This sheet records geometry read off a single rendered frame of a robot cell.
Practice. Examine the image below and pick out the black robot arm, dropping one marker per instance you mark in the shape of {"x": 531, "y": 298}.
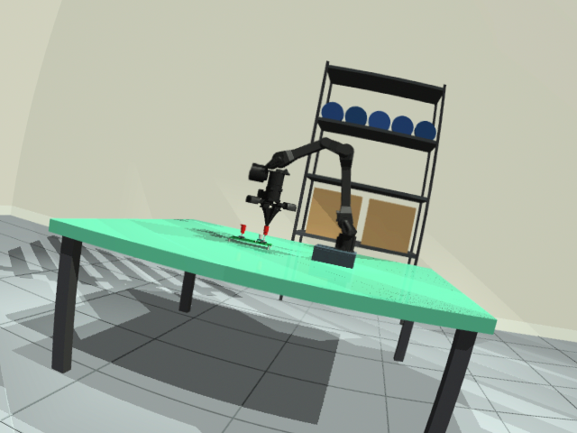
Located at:
{"x": 346, "y": 240}

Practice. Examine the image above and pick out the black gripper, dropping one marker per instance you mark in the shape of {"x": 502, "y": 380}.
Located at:
{"x": 272, "y": 194}

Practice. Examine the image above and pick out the green circuit board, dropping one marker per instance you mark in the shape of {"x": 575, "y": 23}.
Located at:
{"x": 242, "y": 238}

